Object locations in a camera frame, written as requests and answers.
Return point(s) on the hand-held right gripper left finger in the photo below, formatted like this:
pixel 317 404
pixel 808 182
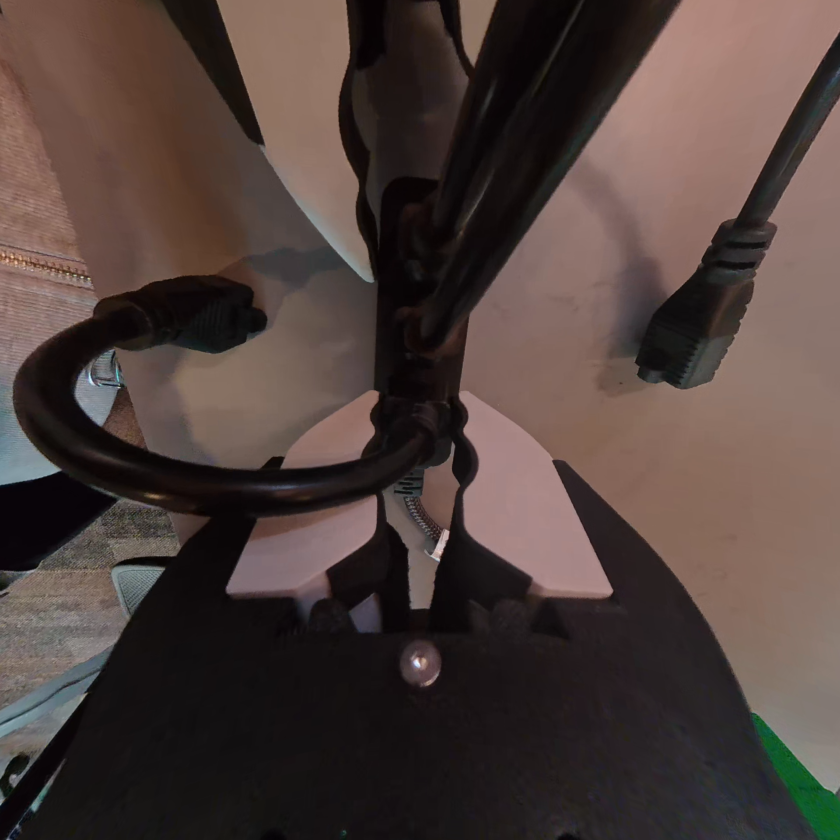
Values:
pixel 289 558

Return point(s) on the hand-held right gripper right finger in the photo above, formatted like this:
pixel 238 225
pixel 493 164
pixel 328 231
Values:
pixel 538 525

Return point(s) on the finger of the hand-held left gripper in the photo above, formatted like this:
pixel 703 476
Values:
pixel 295 98
pixel 463 26

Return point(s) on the grey mesh panel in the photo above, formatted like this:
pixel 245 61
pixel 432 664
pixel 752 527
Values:
pixel 138 590

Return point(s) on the green box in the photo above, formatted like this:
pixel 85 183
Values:
pixel 800 754

